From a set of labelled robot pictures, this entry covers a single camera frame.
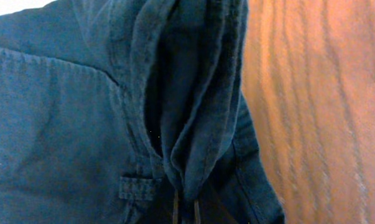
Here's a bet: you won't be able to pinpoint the navy blue shorts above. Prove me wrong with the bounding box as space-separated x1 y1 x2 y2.
0 0 284 223

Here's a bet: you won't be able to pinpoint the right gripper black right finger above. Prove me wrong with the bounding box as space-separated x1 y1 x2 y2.
194 200 201 224

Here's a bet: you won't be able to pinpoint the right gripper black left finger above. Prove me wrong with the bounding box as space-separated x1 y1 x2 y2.
172 190 179 224

